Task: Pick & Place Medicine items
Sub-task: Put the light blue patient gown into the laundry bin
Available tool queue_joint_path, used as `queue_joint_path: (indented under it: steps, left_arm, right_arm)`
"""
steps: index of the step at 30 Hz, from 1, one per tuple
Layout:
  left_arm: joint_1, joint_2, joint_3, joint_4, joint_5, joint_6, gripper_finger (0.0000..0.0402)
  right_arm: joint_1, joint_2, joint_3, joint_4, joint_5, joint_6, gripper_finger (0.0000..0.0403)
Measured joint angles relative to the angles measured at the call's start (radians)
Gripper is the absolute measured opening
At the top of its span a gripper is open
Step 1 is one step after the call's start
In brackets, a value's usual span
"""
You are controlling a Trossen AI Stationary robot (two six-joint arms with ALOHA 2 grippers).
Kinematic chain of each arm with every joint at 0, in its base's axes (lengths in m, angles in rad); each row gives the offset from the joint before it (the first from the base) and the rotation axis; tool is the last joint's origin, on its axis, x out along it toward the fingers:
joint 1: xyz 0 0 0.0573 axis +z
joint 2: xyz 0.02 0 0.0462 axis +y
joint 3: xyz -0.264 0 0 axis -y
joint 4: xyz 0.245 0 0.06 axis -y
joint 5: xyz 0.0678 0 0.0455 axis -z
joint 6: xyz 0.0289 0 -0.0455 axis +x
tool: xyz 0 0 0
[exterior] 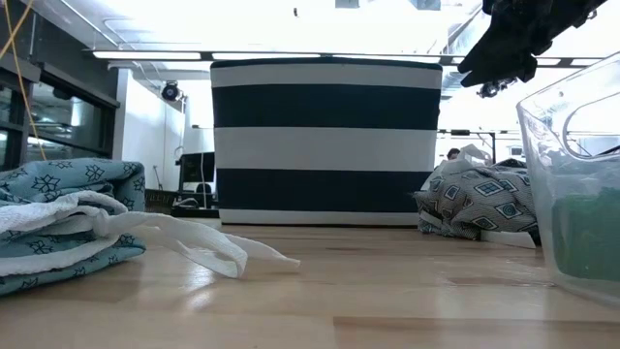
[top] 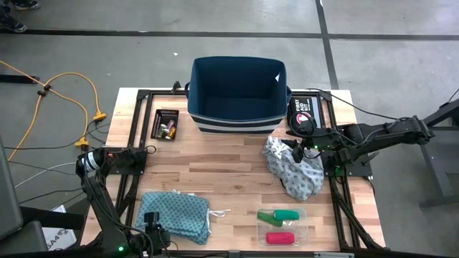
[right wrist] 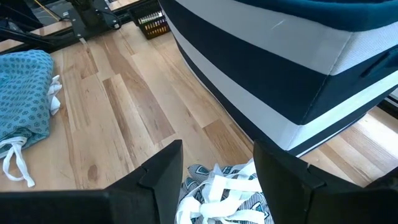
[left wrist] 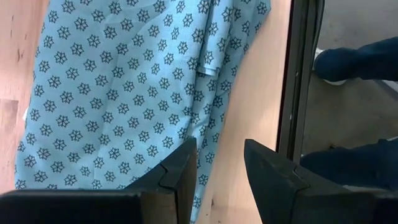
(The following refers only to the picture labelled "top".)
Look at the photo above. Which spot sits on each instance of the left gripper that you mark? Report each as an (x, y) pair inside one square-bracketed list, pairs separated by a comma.
[(156, 240)]

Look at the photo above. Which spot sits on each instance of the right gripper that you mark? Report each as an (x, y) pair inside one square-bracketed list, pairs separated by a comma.
[(317, 140)]

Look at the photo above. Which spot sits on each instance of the teal patterned cloth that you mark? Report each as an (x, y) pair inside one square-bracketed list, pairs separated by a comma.
[(179, 215)]

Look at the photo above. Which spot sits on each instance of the grey patterned cloth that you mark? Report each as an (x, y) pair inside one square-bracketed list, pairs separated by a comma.
[(297, 175)]

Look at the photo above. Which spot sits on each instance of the teal-green bandage roll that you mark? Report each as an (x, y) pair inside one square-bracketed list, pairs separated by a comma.
[(286, 215)]

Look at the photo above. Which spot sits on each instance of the dark green bandage roll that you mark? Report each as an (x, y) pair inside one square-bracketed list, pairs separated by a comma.
[(267, 218)]

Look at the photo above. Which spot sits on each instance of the yellowish white-capped pill bottle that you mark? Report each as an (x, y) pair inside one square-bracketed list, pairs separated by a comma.
[(162, 129)]

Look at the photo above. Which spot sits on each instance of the red bandage roll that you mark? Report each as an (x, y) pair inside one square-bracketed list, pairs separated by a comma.
[(280, 238)]

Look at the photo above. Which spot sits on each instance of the pink pill bottle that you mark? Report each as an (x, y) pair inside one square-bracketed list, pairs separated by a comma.
[(170, 124)]

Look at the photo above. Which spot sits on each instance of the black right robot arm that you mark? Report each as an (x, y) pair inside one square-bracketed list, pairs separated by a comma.
[(387, 134)]

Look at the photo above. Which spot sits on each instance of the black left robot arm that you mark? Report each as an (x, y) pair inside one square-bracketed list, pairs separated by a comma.
[(104, 211)]

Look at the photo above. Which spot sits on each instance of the black first aid kit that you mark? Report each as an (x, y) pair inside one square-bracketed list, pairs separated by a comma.
[(305, 104)]

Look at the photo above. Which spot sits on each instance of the navy striped fabric bin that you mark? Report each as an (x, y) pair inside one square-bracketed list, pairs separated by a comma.
[(236, 122)]

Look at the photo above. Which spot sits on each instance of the clear plastic container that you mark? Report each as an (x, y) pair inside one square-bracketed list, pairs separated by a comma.
[(299, 233)]

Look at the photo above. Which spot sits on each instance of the white printed cardboard box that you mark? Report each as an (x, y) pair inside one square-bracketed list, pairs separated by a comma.
[(59, 238)]

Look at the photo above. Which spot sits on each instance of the black slotted plastic basket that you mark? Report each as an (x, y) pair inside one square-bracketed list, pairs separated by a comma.
[(159, 116)]

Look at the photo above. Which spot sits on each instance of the black clamp knob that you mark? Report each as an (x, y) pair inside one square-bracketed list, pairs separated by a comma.
[(176, 87)]

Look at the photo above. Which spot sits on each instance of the grey metal desk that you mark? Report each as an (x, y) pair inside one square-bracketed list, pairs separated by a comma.
[(434, 172)]

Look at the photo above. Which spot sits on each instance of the grey office chair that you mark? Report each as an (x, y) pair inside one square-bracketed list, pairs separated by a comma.
[(10, 200)]

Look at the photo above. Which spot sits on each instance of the black floor strip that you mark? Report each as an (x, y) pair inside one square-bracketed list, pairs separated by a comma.
[(18, 79)]

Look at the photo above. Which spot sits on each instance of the person's shoe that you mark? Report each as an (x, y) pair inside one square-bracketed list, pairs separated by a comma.
[(12, 24), (27, 3)]

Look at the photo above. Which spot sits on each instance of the silver metal bracket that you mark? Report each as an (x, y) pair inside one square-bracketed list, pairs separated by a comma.
[(333, 255)]

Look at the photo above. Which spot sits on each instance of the black aluminium table frame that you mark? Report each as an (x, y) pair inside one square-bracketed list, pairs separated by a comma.
[(142, 95)]

